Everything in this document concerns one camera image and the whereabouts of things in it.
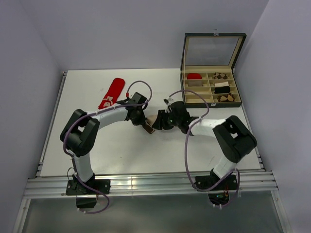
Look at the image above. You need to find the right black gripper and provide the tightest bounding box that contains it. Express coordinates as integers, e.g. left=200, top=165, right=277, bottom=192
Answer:
left=152, top=110, right=181, bottom=130

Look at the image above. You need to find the beige sock brown toe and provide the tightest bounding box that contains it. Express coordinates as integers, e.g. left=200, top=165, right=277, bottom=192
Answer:
left=143, top=115, right=157, bottom=134

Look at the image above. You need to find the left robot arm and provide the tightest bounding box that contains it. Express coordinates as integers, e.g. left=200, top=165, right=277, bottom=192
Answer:
left=60, top=92, right=148, bottom=194

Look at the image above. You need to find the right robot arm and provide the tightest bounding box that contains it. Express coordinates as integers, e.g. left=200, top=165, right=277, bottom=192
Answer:
left=147, top=101, right=257, bottom=189

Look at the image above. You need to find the red sock white pattern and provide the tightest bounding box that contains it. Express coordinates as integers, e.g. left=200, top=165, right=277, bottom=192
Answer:
left=98, top=78, right=125, bottom=110

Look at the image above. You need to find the rolled red sock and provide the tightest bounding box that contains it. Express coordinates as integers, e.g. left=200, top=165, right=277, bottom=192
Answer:
left=187, top=73, right=202, bottom=80

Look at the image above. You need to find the rolled checkered sock lower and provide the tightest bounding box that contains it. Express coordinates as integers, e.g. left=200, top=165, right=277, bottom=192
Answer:
left=217, top=93, right=235, bottom=102

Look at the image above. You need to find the rolled checkered sock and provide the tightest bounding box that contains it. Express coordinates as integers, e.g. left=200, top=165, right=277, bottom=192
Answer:
left=217, top=93, right=235, bottom=102
left=213, top=72, right=228, bottom=80

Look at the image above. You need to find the rolled checkered sock upper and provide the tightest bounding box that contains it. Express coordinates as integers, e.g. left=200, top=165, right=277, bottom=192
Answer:
left=213, top=72, right=228, bottom=80

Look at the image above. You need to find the rolled white black sock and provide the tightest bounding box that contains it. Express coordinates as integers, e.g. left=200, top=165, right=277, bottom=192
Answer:
left=214, top=82, right=229, bottom=87

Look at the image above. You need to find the black compartment storage box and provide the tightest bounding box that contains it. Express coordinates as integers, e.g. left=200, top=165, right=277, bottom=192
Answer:
left=180, top=31, right=246, bottom=108

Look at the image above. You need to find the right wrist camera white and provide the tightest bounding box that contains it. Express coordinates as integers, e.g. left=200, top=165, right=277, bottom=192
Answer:
left=163, top=97, right=174, bottom=106

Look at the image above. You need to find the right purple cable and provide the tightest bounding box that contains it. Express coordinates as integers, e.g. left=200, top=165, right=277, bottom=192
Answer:
left=167, top=90, right=241, bottom=207

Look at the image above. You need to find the purple cable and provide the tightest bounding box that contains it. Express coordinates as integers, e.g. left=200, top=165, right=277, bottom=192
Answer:
left=167, top=90, right=241, bottom=207
left=63, top=81, right=153, bottom=214

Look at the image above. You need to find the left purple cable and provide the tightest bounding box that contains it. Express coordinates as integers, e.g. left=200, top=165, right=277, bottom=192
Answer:
left=63, top=81, right=153, bottom=214

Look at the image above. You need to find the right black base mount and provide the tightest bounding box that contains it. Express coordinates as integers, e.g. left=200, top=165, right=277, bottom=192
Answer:
left=195, top=174, right=239, bottom=205

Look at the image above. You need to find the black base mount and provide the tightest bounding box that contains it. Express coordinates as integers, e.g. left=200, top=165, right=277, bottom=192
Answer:
left=65, top=177, right=110, bottom=209
left=195, top=174, right=239, bottom=205

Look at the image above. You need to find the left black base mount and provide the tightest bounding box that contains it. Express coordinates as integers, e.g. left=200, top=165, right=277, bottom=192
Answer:
left=65, top=177, right=110, bottom=209

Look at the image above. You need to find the aluminium frame rail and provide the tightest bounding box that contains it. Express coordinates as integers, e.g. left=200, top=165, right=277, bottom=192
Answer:
left=23, top=171, right=278, bottom=199

